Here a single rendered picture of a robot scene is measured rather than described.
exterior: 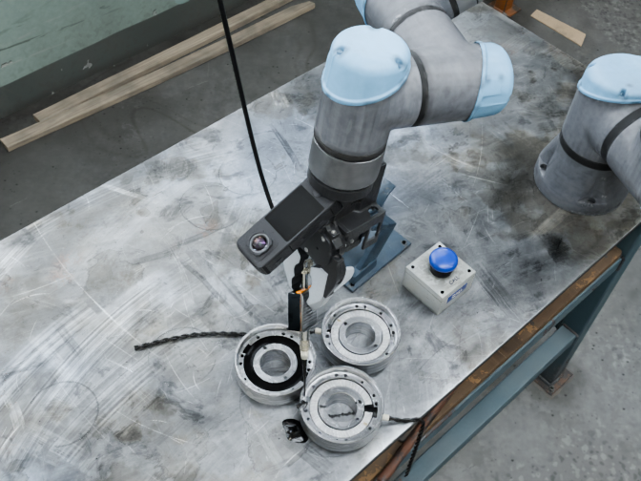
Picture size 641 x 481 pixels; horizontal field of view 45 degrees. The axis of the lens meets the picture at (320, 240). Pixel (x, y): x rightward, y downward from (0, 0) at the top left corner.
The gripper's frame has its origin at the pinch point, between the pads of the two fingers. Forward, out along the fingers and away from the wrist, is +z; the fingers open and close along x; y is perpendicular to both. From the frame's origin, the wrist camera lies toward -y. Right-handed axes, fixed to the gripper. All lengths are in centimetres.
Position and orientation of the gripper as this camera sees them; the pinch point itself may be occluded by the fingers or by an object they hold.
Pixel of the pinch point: (300, 295)
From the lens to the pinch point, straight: 94.5
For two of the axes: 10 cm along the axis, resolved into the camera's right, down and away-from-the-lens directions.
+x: -6.6, -6.2, 4.3
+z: -1.5, 6.7, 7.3
